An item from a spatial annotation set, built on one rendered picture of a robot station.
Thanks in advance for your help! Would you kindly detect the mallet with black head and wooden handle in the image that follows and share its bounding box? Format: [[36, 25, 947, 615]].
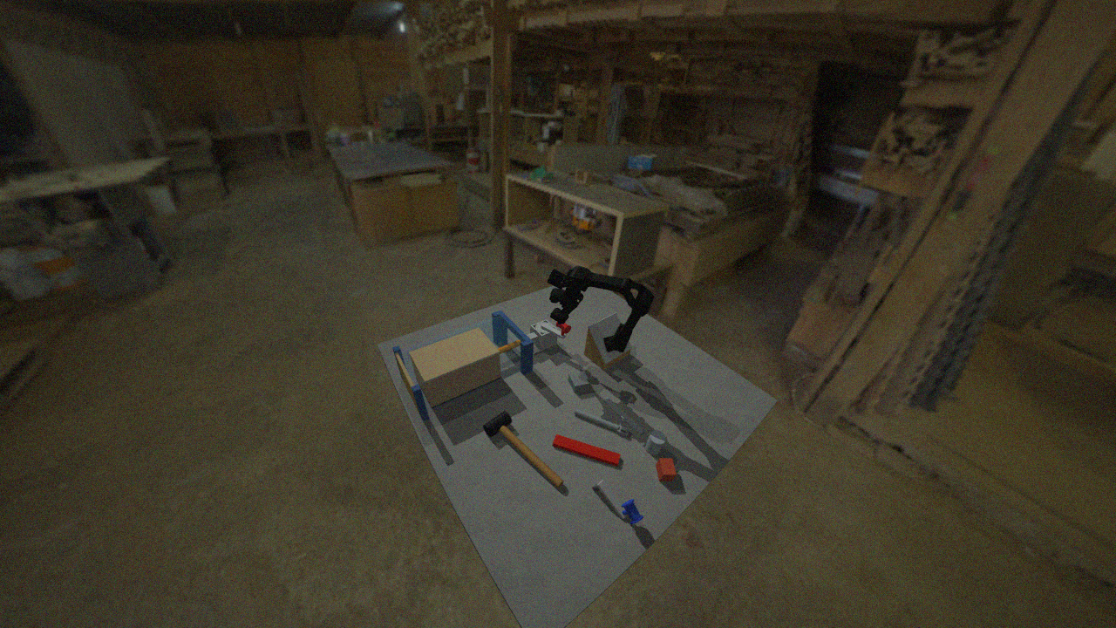
[[483, 410, 564, 487]]

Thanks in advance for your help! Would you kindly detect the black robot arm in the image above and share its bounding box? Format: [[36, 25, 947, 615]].
[[548, 265, 654, 352]]

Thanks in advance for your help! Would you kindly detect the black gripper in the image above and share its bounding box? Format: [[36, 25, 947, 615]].
[[550, 292, 584, 323]]

